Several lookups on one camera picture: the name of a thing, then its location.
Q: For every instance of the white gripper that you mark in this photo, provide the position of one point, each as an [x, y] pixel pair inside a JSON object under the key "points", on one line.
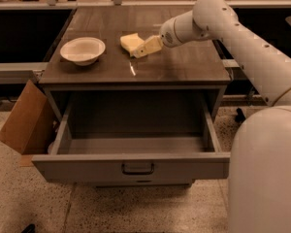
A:
{"points": [[167, 34]]}

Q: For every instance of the yellow sponge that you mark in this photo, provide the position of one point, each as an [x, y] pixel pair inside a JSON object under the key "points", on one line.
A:
{"points": [[130, 43]]}

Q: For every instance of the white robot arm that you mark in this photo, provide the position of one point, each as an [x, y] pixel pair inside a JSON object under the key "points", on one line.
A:
{"points": [[260, 163]]}

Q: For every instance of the grey drawer cabinet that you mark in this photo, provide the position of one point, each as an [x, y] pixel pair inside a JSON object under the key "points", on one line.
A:
{"points": [[195, 66]]}

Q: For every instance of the open top drawer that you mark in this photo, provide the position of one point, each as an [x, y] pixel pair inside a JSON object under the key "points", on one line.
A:
{"points": [[135, 138]]}

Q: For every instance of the white bowl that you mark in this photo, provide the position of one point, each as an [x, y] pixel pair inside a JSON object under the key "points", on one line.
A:
{"points": [[83, 51]]}

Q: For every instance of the black rolling stand leg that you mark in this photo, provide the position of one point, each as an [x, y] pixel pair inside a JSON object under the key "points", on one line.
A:
{"points": [[240, 117]]}

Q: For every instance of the brown cardboard box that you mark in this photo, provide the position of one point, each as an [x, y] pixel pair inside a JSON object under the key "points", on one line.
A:
{"points": [[29, 127]]}

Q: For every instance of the black drawer handle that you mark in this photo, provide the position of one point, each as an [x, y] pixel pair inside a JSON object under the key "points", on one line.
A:
{"points": [[137, 169]]}

